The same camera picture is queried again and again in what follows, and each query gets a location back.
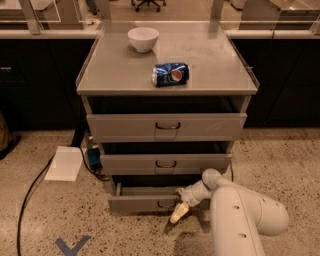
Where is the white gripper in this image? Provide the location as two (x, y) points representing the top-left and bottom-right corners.
(170, 181), (211, 224)

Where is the grey bottom drawer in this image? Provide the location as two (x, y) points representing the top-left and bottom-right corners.
(108, 179), (195, 213)

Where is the grey drawer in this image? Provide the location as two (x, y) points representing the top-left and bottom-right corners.
(108, 179), (195, 213)
(100, 154), (231, 175)
(87, 113), (247, 142)

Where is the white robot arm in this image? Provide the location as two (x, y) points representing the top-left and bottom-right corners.
(169, 169), (289, 256)

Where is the grey middle drawer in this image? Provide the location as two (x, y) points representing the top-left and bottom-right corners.
(100, 154), (231, 175)

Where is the grey drawer cabinet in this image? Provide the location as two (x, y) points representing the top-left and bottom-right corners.
(75, 20), (260, 205)

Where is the grey top drawer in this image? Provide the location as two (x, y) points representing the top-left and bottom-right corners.
(87, 113), (247, 142)

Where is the blue box behind cabinet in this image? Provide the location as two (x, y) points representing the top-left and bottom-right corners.
(87, 148), (101, 170)

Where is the blue tape floor mark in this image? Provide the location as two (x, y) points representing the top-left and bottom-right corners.
(54, 234), (92, 256)

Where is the white paper sheet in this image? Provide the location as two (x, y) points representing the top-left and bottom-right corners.
(45, 146), (82, 182)

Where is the blue Pepsi can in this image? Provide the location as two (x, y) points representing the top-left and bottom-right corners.
(151, 62), (190, 87)

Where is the white bowl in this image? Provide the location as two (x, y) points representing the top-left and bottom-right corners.
(127, 27), (159, 53)

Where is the brown bag at left edge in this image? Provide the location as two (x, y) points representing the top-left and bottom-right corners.
(0, 111), (14, 156)

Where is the black office chair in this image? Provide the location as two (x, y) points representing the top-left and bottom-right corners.
(131, 0), (167, 12)

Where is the black cable left floor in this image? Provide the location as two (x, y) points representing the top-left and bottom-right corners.
(16, 146), (111, 256)

